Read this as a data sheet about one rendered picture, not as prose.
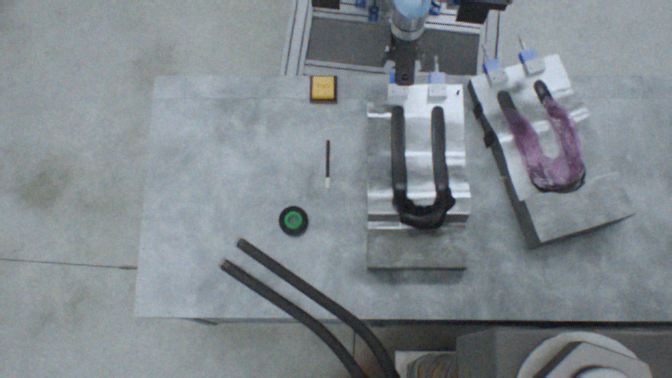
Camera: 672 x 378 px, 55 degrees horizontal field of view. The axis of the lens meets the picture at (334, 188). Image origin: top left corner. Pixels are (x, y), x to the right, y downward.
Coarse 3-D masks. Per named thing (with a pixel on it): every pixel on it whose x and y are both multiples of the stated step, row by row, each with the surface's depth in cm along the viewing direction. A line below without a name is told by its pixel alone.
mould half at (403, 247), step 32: (384, 96) 178; (416, 96) 178; (448, 96) 178; (384, 128) 177; (416, 128) 176; (448, 128) 176; (384, 160) 174; (416, 160) 174; (448, 160) 174; (384, 192) 167; (416, 192) 167; (384, 224) 172; (448, 224) 171; (384, 256) 170; (416, 256) 170; (448, 256) 170
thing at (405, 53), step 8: (400, 48) 150; (408, 48) 150; (400, 56) 151; (408, 56) 151; (400, 64) 151; (408, 64) 151; (400, 72) 152; (408, 72) 151; (400, 80) 152; (408, 80) 152
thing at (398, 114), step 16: (400, 112) 178; (432, 112) 177; (400, 128) 177; (432, 128) 176; (400, 144) 176; (432, 144) 175; (400, 160) 174; (432, 160) 174; (400, 176) 171; (448, 176) 170; (400, 192) 169; (448, 192) 167; (400, 208) 171; (416, 208) 165; (432, 208) 171; (448, 208) 165; (416, 224) 171; (432, 224) 169
